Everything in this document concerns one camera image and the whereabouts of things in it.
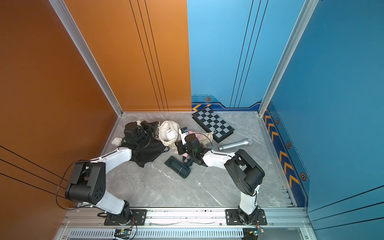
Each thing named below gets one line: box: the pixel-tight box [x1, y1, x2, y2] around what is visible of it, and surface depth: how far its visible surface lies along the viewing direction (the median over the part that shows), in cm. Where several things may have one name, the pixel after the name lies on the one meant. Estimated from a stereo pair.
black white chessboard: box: [192, 107, 235, 144], surface depth 111 cm
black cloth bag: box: [117, 136, 170, 168], surface depth 93 cm
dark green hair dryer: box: [164, 155, 194, 179], surface depth 88 cm
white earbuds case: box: [111, 137, 122, 146], surface depth 104 cm
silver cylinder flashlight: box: [219, 139, 250, 150], surface depth 100 cm
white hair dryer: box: [166, 128, 177, 140], surface depth 92 cm
